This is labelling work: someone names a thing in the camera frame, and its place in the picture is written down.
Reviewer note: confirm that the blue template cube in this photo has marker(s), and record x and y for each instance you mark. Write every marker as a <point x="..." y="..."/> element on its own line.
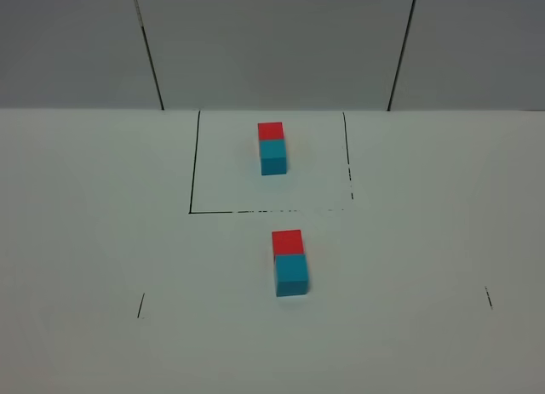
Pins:
<point x="273" y="157"/>

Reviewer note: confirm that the red template cube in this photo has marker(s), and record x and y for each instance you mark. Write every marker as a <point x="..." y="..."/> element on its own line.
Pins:
<point x="270" y="131"/>

